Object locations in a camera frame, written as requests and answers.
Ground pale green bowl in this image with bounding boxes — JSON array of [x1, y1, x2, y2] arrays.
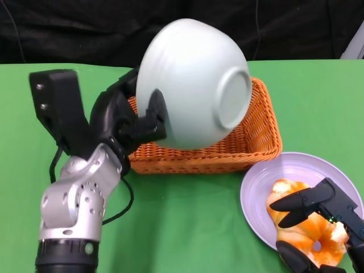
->
[[135, 18, 253, 151]]

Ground orange striped bread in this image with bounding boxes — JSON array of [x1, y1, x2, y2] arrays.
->
[[266, 178, 311, 228], [276, 212, 350, 268]]

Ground black backdrop curtain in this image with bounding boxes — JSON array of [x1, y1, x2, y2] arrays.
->
[[0, 0, 364, 71]]

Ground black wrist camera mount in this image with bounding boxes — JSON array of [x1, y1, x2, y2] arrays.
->
[[29, 69, 96, 160]]

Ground white metal frame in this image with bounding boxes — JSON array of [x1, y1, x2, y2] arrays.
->
[[340, 27, 364, 60]]

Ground lilac plate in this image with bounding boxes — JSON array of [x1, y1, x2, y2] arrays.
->
[[240, 152, 361, 251]]

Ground orange wicker basket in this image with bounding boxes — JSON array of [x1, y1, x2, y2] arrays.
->
[[126, 76, 283, 175]]

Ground green tablecloth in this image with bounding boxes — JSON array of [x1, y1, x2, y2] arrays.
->
[[0, 58, 364, 273]]

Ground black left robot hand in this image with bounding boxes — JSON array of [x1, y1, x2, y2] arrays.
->
[[89, 67, 168, 151]]

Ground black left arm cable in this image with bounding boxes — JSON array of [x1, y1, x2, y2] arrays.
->
[[48, 147, 134, 225]]

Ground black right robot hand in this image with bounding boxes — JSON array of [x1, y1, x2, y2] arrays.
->
[[269, 177, 364, 273]]

